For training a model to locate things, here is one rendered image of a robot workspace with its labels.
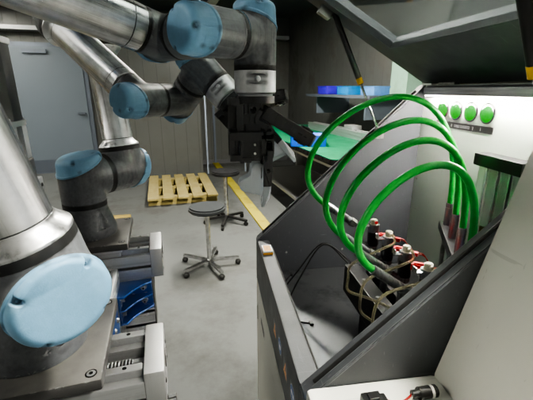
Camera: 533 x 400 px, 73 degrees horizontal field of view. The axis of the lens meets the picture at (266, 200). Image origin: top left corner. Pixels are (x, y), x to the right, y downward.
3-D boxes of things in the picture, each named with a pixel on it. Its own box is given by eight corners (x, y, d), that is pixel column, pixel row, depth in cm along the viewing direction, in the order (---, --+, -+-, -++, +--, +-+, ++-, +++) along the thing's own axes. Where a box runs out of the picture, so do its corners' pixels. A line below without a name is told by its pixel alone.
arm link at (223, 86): (231, 78, 87) (225, 69, 79) (244, 93, 87) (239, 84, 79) (209, 100, 88) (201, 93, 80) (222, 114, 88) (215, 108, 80)
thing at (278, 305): (258, 282, 125) (257, 240, 121) (270, 281, 126) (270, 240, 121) (297, 451, 67) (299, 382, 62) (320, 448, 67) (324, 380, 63)
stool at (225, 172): (237, 233, 372) (235, 177, 354) (197, 227, 390) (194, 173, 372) (257, 218, 416) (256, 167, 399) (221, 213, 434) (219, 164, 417)
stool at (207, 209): (235, 251, 333) (234, 194, 317) (246, 278, 286) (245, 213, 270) (182, 256, 322) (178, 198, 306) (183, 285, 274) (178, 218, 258)
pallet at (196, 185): (150, 182, 575) (149, 175, 571) (208, 179, 597) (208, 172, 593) (143, 209, 449) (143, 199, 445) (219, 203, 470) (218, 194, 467)
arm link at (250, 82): (272, 71, 68) (280, 69, 61) (272, 97, 70) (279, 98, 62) (232, 71, 67) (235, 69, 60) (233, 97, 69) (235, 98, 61)
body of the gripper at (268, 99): (228, 158, 72) (226, 95, 68) (270, 157, 73) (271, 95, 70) (230, 166, 65) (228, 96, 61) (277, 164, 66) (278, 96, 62)
